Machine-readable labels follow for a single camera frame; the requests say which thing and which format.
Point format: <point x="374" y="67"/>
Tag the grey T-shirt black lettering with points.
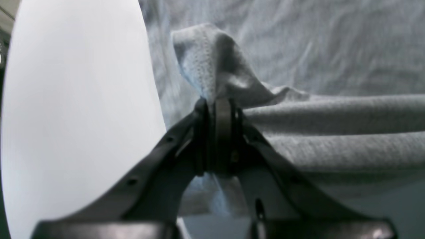
<point x="336" y="86"/>

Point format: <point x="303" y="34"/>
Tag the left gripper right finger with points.
<point x="282" y="203"/>

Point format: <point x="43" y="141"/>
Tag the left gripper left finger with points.
<point x="144" y="203"/>

